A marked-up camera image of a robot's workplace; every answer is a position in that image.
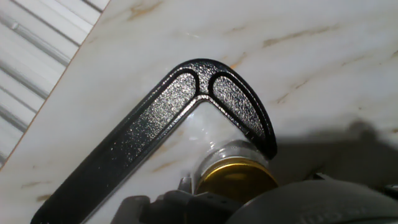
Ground black metal C-clamp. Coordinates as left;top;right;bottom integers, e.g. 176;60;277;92
30;58;278;224

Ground marble pattern board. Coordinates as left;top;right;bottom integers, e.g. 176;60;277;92
0;0;398;224

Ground gold metal jar lid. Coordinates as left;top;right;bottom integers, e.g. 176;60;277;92
195;157;279;205

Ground clear glass jar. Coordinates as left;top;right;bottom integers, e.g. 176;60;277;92
191;139;270;190

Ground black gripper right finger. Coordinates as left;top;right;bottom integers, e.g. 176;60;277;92
312;172;398;200

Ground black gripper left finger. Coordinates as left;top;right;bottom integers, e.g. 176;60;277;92
110;176;243;224

